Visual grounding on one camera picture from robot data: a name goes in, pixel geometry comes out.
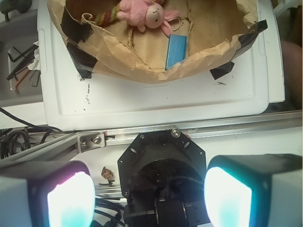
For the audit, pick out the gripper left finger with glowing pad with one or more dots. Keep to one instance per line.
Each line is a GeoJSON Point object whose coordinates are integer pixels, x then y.
{"type": "Point", "coordinates": [46, 194]}

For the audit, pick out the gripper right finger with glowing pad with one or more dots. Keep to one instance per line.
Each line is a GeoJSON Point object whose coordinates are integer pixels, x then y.
{"type": "Point", "coordinates": [255, 190]}

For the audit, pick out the blue wooden block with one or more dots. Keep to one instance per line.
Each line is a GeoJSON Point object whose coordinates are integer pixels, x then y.
{"type": "Point", "coordinates": [176, 50]}

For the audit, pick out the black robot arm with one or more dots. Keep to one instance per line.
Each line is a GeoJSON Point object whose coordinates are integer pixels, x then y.
{"type": "Point", "coordinates": [166, 182]}

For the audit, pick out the white plastic tray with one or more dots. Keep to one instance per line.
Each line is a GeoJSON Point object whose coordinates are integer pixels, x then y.
{"type": "Point", "coordinates": [103, 102]}

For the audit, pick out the brown paper bag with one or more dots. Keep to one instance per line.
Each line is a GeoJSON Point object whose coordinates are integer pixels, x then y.
{"type": "Point", "coordinates": [217, 31]}

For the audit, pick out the pink plush bunny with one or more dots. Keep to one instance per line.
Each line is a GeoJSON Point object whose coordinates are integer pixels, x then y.
{"type": "Point", "coordinates": [146, 13]}

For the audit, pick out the aluminium extrusion rail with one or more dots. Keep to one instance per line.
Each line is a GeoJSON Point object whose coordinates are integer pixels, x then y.
{"type": "Point", "coordinates": [267, 125]}

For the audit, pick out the multicolour twisted rope toy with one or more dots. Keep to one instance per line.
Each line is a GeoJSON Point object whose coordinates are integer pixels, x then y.
{"type": "Point", "coordinates": [104, 19]}

